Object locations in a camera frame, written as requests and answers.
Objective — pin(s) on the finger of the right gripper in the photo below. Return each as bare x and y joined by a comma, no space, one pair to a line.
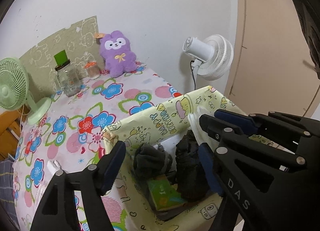
230,128
299,135

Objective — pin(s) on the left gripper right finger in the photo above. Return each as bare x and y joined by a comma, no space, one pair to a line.
210,170

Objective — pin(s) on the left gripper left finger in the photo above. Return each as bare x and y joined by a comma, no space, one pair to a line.
57,208

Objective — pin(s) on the black plastic bag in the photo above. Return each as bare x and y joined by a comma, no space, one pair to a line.
190,176

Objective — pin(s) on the white tissue roll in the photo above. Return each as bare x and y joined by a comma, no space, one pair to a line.
53,166

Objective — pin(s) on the grey sock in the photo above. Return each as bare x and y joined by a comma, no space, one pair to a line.
150,162

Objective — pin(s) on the green tissue pack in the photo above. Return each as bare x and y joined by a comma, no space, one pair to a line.
163,195

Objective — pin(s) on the white towel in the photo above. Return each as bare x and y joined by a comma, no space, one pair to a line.
200,135

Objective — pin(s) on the floral tablecloth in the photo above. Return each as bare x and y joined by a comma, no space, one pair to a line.
71,132

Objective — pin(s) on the white standing fan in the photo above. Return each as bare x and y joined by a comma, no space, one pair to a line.
211,60

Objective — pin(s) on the yellow cartoon storage box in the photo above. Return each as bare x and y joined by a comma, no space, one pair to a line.
165,123

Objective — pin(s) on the beige door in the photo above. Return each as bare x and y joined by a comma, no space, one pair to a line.
272,69

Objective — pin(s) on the grey plaid pillow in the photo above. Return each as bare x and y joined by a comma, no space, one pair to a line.
6,183

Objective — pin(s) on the glass mason jar mug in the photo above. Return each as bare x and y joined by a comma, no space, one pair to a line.
67,79

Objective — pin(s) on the wooden bed headboard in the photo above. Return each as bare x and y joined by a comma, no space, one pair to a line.
11,131

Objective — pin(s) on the cotton swab jar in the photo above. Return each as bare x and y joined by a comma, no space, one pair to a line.
92,70

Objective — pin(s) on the green desk fan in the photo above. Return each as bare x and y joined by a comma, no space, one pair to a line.
15,91

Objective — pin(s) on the purple plush bunny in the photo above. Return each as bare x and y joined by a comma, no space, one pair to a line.
116,51

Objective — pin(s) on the green plastic cup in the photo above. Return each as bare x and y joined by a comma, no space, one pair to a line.
61,58

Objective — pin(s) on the green patterned wall board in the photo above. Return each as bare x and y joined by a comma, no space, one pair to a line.
77,41

